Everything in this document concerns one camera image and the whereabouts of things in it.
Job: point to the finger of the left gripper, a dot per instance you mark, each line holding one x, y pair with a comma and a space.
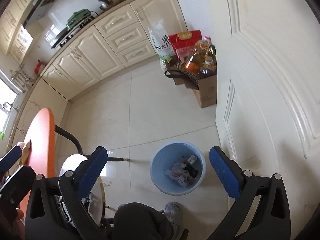
10, 158

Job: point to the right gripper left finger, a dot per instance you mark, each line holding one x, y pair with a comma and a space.
56, 207

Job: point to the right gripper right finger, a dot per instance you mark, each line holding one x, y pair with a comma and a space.
261, 207

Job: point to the kitchen window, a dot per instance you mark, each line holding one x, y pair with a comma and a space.
8, 95

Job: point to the blue plastic trash bin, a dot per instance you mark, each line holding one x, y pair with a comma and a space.
178, 168

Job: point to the person's left hand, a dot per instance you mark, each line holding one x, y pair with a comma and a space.
17, 224

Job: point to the gold foil packet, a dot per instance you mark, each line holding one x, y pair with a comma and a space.
26, 149

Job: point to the green dish soap bottle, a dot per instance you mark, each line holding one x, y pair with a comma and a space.
1, 135

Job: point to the orange round tablecloth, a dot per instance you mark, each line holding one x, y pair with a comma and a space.
41, 135

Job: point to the white round stool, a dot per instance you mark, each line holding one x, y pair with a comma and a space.
91, 190

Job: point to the chrome sink faucet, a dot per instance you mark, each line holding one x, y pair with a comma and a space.
7, 107

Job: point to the black table leg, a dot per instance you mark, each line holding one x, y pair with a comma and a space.
73, 139

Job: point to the person's dark trouser leg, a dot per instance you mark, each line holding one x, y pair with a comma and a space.
139, 221

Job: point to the hanging utensil rack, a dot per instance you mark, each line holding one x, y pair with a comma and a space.
22, 79

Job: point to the grey shoe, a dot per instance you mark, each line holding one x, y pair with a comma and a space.
174, 214

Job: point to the red bowl stack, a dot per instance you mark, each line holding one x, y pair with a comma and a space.
39, 67

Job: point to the cream upper cabinets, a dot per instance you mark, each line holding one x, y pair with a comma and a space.
15, 39

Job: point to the cream cabinets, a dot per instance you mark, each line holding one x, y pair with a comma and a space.
117, 39
15, 39

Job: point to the black gas stove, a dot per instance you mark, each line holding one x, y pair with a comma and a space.
66, 34

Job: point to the brown cardboard box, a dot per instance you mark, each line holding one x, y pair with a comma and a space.
204, 89

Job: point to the green electric cooking pot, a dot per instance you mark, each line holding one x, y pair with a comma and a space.
77, 17

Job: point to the black range hood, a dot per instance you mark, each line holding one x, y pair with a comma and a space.
39, 10

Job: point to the cooking oil bottle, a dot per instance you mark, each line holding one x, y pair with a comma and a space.
202, 60

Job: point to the cream lower cabinets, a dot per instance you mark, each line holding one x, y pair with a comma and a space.
117, 39

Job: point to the steel wok with ladle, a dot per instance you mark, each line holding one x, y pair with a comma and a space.
108, 4

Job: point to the white rice sack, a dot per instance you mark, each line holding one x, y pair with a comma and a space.
160, 41

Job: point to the red rice bag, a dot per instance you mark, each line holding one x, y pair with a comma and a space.
183, 42

